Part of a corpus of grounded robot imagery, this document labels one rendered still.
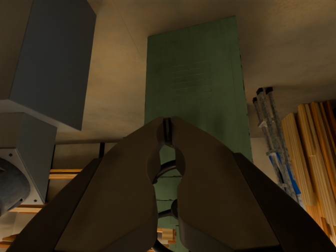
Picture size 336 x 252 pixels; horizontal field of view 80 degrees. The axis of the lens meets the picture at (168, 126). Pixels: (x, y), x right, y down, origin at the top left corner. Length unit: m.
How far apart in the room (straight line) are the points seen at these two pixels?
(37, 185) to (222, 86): 0.75
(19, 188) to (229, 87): 0.79
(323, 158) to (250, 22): 1.46
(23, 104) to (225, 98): 0.68
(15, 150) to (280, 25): 1.18
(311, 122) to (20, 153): 2.14
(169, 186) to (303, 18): 0.97
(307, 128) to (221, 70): 1.42
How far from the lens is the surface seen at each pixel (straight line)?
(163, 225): 0.85
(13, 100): 0.63
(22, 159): 0.70
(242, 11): 1.08
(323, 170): 2.19
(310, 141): 2.18
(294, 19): 1.21
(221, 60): 0.95
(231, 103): 0.85
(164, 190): 0.84
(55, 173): 3.73
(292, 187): 1.65
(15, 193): 0.72
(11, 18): 0.77
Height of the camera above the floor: 0.75
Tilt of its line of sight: 17 degrees down
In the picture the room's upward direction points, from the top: 180 degrees counter-clockwise
